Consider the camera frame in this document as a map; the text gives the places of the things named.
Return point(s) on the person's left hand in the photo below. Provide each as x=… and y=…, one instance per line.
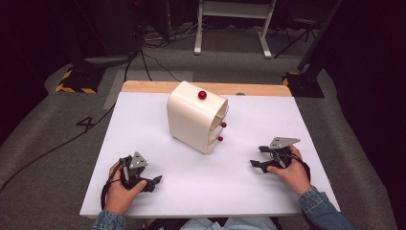
x=118, y=198

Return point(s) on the black tripod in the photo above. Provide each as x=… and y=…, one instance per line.
x=297, y=35

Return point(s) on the black stand base yellow stripes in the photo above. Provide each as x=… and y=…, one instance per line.
x=81, y=80

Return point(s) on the white table mat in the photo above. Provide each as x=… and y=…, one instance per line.
x=198, y=185

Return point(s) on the person's right hand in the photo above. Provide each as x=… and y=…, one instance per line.
x=295, y=175

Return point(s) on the dark equipment case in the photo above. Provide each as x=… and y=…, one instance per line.
x=108, y=25

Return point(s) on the black stand base with pole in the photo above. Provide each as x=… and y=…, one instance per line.
x=306, y=84

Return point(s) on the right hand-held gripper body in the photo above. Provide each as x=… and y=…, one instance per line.
x=282, y=142

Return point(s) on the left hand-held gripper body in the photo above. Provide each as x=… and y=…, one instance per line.
x=138, y=161

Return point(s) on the wooden table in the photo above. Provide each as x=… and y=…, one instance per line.
x=150, y=86

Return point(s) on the cream drawer with red knob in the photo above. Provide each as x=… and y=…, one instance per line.
x=223, y=125
x=220, y=139

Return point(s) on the white desk frame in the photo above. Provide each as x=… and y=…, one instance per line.
x=234, y=9

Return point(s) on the cream cabinet with red knobs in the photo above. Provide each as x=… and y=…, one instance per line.
x=186, y=115

